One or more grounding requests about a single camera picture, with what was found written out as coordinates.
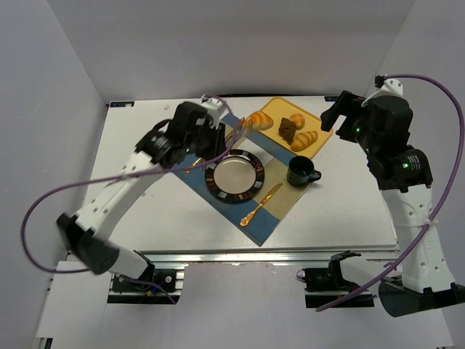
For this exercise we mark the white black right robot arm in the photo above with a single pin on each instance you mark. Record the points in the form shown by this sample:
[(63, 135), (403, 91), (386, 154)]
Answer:
[(420, 279)]

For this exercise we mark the steel serving tongs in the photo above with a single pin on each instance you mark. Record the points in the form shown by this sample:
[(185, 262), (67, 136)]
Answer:
[(243, 128)]

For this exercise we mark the dark rimmed ceramic plate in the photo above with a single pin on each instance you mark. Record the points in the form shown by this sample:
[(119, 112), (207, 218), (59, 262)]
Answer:
[(238, 177)]

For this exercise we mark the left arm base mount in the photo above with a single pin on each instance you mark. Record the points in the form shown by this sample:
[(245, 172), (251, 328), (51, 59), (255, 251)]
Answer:
[(161, 287)]

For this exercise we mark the dark green mug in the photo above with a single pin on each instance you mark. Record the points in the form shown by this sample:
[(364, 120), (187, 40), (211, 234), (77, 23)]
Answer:
[(301, 171)]

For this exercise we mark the yellow plastic tray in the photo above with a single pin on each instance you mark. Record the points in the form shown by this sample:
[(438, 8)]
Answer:
[(279, 107)]

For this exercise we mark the gold ornate knife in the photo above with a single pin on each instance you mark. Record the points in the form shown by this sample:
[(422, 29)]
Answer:
[(246, 220)]

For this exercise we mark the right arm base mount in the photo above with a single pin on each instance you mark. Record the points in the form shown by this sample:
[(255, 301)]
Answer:
[(345, 273)]

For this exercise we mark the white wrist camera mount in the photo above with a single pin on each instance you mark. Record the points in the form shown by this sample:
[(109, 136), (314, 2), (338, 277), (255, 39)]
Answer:
[(215, 107), (385, 87)]

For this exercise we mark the aluminium table edge rail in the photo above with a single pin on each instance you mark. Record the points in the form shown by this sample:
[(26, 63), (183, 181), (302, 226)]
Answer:
[(269, 254)]

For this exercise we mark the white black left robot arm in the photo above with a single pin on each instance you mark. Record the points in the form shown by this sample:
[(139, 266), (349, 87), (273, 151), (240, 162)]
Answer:
[(86, 233)]

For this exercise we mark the small round bun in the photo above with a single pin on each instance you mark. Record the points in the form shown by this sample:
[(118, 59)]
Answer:
[(298, 119)]

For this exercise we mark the chocolate croissant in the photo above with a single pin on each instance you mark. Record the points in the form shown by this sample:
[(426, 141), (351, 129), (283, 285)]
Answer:
[(287, 130)]

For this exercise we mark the gold ornate fork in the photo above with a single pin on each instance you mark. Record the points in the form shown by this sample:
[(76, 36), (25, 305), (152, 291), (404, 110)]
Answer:
[(197, 164)]

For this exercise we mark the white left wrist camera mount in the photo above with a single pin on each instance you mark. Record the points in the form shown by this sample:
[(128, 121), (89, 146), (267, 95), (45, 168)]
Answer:
[(215, 107)]

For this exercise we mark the striped bread roll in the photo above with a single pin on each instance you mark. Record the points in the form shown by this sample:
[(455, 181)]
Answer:
[(258, 120), (304, 140)]

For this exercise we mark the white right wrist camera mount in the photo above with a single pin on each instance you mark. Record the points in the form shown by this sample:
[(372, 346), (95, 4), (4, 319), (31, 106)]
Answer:
[(385, 87)]

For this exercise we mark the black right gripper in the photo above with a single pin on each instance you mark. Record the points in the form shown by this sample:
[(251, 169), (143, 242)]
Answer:
[(341, 110)]

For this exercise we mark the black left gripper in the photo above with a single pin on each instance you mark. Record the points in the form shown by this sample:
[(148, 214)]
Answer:
[(216, 136)]

